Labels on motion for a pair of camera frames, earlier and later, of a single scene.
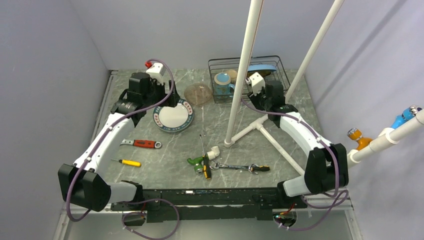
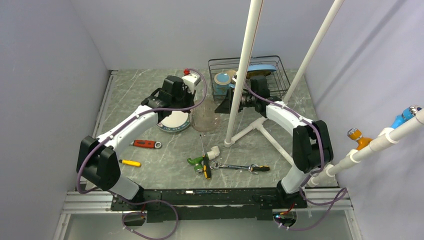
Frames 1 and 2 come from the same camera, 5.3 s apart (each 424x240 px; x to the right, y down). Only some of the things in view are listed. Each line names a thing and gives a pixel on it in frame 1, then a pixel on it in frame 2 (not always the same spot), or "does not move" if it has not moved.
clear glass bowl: (197, 94) to (204, 118)
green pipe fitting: (198, 167) does not move
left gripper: (173, 98) to (190, 96)
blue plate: (261, 67) does not move
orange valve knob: (355, 134) does not move
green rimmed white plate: (172, 119) does not move
